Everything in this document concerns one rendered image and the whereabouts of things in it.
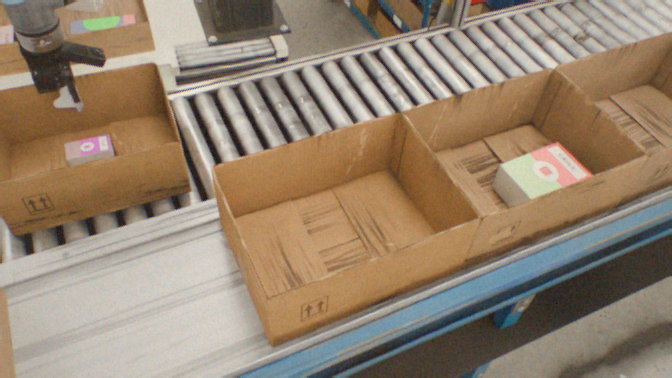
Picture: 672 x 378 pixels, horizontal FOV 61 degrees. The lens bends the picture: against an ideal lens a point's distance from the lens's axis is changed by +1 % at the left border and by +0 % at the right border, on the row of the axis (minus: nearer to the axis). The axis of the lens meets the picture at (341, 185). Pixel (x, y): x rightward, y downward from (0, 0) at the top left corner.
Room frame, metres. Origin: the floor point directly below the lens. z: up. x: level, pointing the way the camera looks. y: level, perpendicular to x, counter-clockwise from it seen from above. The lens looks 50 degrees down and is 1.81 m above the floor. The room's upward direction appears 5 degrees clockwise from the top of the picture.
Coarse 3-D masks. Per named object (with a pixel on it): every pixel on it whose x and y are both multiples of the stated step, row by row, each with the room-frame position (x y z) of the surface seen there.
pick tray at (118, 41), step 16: (112, 0) 1.59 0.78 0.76; (128, 0) 1.60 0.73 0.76; (64, 16) 1.48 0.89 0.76; (80, 16) 1.49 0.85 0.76; (96, 16) 1.50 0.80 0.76; (112, 16) 1.50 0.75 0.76; (144, 16) 1.52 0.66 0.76; (80, 32) 1.29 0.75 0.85; (96, 32) 1.30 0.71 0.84; (112, 32) 1.32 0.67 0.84; (128, 32) 1.34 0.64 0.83; (144, 32) 1.36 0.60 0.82; (112, 48) 1.31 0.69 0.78; (128, 48) 1.33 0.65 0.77; (144, 48) 1.35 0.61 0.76
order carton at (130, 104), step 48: (0, 96) 0.95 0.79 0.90; (48, 96) 0.99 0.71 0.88; (96, 96) 1.04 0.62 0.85; (144, 96) 1.08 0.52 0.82; (0, 144) 0.88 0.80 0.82; (48, 144) 0.95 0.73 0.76; (144, 144) 0.97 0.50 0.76; (0, 192) 0.69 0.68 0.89; (48, 192) 0.72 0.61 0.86; (96, 192) 0.76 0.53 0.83; (144, 192) 0.80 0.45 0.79
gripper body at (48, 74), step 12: (24, 48) 0.96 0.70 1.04; (60, 48) 0.98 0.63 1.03; (36, 60) 0.96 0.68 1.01; (48, 60) 0.98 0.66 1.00; (60, 60) 0.99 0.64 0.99; (36, 72) 0.97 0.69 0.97; (48, 72) 0.96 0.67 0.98; (60, 72) 0.97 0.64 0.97; (72, 72) 1.02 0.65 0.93; (36, 84) 0.95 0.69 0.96; (48, 84) 0.96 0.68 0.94; (60, 84) 0.97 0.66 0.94
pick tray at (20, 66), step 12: (0, 12) 1.47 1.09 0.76; (0, 24) 1.41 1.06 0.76; (0, 48) 1.20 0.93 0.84; (12, 48) 1.21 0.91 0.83; (0, 60) 1.20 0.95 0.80; (12, 60) 1.21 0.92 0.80; (24, 60) 1.22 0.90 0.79; (0, 72) 1.19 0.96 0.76; (12, 72) 1.20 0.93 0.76; (24, 72) 1.22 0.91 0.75
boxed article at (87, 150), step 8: (104, 136) 0.95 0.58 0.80; (64, 144) 0.92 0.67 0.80; (72, 144) 0.92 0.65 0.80; (80, 144) 0.92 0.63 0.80; (88, 144) 0.92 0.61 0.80; (96, 144) 0.92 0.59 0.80; (104, 144) 0.92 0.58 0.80; (72, 152) 0.89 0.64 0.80; (80, 152) 0.89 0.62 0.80; (88, 152) 0.89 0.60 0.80; (96, 152) 0.90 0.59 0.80; (104, 152) 0.90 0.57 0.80; (112, 152) 0.91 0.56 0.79; (72, 160) 0.87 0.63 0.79; (80, 160) 0.88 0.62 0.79; (88, 160) 0.89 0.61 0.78
